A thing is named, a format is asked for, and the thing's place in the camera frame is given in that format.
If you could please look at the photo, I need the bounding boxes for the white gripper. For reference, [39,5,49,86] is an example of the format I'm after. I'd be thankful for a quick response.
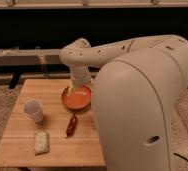
[67,66,92,95]

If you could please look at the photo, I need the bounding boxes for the orange ceramic bowl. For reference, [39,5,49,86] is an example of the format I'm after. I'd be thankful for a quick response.
[61,86,91,110]

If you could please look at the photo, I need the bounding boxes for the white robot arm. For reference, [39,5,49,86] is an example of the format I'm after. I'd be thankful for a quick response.
[60,35,188,171]

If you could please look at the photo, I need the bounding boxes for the dark red chili pepper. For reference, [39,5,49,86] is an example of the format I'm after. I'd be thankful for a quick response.
[66,114,77,137]

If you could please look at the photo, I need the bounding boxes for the wooden table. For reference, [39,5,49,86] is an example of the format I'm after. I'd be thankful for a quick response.
[0,79,105,167]

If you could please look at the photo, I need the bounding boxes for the white rectangular sponge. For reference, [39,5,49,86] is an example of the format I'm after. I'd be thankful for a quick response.
[34,131,49,155]

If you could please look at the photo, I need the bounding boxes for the grey metal rail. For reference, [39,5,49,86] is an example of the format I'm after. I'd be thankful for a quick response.
[0,45,188,67]

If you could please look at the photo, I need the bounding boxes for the black cable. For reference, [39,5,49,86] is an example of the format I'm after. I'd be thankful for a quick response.
[173,152,188,170]

